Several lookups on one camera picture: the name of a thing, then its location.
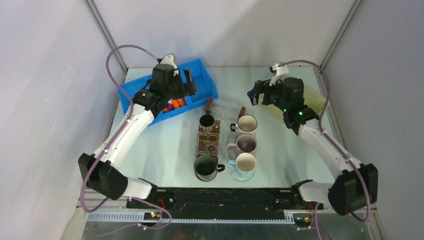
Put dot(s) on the blue three-compartment bin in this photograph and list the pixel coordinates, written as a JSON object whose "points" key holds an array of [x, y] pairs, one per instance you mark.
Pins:
{"points": [[206, 89]]}

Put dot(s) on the brown wooden oval tray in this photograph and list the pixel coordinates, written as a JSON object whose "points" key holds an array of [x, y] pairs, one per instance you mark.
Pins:
{"points": [[207, 143]]}

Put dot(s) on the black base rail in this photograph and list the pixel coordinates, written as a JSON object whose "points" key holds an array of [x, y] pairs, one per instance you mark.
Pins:
{"points": [[245, 204]]}

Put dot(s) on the orange Beyou toothpaste tube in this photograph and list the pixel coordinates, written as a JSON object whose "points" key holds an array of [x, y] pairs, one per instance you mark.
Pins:
{"points": [[181, 102]]}

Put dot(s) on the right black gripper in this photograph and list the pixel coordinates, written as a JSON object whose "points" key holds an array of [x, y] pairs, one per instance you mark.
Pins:
{"points": [[264, 87]]}

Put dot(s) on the dark green mug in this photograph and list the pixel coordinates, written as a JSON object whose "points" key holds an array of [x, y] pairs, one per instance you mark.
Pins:
{"points": [[206, 168]]}

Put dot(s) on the cream mug with black rim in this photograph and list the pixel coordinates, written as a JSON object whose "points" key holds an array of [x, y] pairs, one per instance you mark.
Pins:
{"points": [[246, 124]]}

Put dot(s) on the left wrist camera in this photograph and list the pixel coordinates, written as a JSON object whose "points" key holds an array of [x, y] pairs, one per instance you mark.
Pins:
{"points": [[170, 59]]}

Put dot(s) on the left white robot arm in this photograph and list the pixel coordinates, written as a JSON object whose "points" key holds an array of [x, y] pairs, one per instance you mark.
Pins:
{"points": [[101, 169]]}

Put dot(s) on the clear textured oval tray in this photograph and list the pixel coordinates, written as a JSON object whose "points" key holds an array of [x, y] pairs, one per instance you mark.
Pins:
{"points": [[241, 178]]}

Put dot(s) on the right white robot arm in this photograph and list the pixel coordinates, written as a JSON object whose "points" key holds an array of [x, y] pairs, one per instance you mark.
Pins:
{"points": [[355, 184]]}

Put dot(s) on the clear holder with brown lid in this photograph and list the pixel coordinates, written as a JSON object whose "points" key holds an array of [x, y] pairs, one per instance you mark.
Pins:
{"points": [[224, 109]]}

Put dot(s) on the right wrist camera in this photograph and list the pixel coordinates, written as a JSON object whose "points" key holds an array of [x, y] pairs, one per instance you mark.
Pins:
{"points": [[280, 71]]}

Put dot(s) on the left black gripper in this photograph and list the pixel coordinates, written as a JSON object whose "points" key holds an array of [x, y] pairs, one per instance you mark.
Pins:
{"points": [[186, 89]]}

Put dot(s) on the brown metallic cup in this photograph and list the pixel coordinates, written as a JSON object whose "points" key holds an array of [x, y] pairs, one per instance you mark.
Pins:
{"points": [[208, 124]]}

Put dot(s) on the clear textured two-hole holder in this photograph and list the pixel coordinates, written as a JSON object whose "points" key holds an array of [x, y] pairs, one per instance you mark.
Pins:
{"points": [[207, 144]]}

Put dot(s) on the cream perforated basket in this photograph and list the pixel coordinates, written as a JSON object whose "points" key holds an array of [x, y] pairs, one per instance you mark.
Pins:
{"points": [[311, 98]]}

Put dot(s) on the pink mug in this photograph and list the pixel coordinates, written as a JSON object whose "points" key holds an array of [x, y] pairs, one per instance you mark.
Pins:
{"points": [[245, 143]]}

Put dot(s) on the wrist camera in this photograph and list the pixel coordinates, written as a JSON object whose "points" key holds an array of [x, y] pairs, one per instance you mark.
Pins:
{"points": [[170, 59], [280, 71]]}

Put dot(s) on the light blue mug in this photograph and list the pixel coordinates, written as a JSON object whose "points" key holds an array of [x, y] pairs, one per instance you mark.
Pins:
{"points": [[243, 164]]}

